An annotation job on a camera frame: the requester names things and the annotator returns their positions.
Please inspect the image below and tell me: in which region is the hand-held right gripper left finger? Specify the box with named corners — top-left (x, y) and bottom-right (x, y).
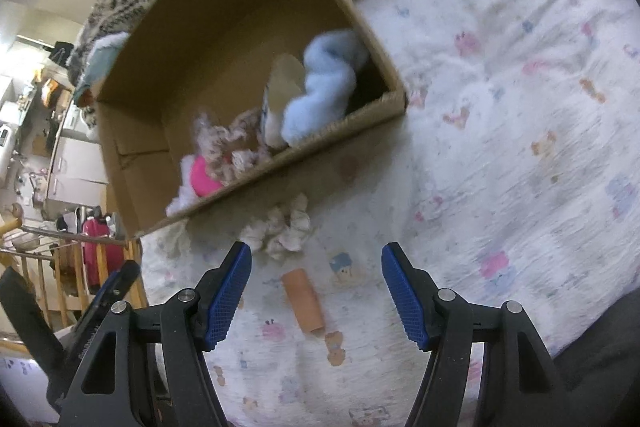
top-left (59, 242), bottom-right (253, 427)

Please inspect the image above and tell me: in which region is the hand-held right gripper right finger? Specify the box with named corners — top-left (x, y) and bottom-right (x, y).
top-left (381, 243), bottom-right (573, 427)

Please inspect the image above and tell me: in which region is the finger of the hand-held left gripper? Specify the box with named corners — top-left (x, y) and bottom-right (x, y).
top-left (0, 267), bottom-right (68, 408)
top-left (70, 260), bottom-right (142, 358)

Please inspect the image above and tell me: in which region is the orange tube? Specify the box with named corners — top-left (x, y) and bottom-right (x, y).
top-left (281, 268), bottom-right (327, 338)

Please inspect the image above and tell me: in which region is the beige lace scrunchie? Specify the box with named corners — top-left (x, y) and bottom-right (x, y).
top-left (192, 109), bottom-right (273, 185)
top-left (239, 193), bottom-right (313, 262)

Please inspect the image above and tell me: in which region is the white fluffy cloth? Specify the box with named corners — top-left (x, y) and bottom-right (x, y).
top-left (165, 184), bottom-right (198, 218)

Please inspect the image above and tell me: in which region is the pink rubber toy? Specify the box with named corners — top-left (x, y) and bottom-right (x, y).
top-left (189, 156), bottom-right (226, 198)

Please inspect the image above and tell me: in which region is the light blue fluffy scrunchie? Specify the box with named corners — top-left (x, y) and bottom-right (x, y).
top-left (281, 29), bottom-right (366, 145)

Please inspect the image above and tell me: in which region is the brown cardboard box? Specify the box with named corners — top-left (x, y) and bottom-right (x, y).
top-left (89, 0), bottom-right (408, 239)

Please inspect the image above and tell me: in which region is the red suitcase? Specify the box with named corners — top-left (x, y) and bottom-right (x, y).
top-left (82, 217), bottom-right (123, 293)

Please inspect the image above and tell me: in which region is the wooden rack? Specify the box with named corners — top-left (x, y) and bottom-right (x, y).
top-left (0, 217), bottom-right (148, 343)

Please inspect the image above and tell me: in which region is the white cabinet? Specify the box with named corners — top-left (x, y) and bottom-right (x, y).
top-left (45, 127), bottom-right (108, 218)

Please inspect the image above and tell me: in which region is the dark grey cloth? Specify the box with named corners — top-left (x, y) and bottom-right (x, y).
top-left (545, 292), bottom-right (640, 427)

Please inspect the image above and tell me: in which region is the teal cushion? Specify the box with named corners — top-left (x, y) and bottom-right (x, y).
top-left (75, 32), bottom-right (131, 98)

